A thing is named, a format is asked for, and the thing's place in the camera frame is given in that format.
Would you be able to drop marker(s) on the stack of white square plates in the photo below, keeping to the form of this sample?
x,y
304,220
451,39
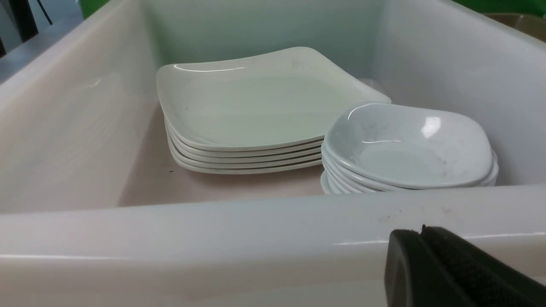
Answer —
x,y
263,114

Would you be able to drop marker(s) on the olive brown plastic bin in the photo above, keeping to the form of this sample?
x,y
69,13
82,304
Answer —
x,y
533,26

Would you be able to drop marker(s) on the stack of white bowls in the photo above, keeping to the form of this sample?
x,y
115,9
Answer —
x,y
377,147

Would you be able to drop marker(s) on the large white plastic tub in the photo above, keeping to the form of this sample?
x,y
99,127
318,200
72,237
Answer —
x,y
96,213

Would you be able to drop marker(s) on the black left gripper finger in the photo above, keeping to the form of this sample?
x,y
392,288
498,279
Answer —
x,y
437,268

